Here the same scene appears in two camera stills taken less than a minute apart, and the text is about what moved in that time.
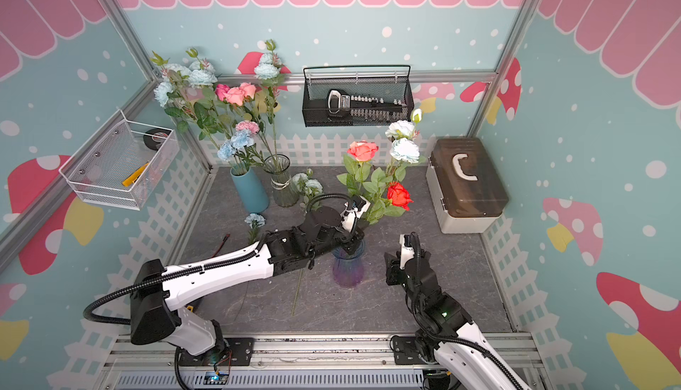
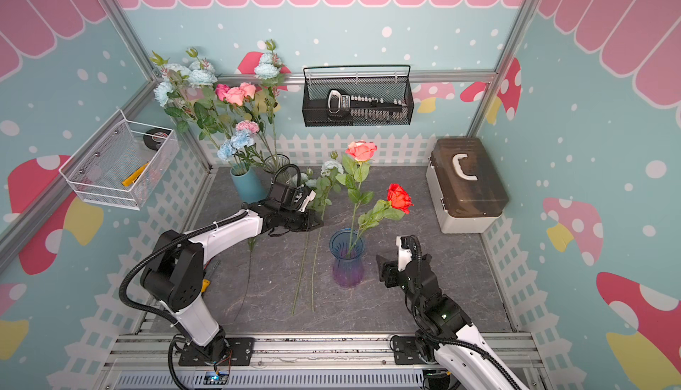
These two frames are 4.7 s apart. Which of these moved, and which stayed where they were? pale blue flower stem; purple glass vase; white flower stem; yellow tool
Moved: white flower stem
Stayed: purple glass vase; yellow tool; pale blue flower stem
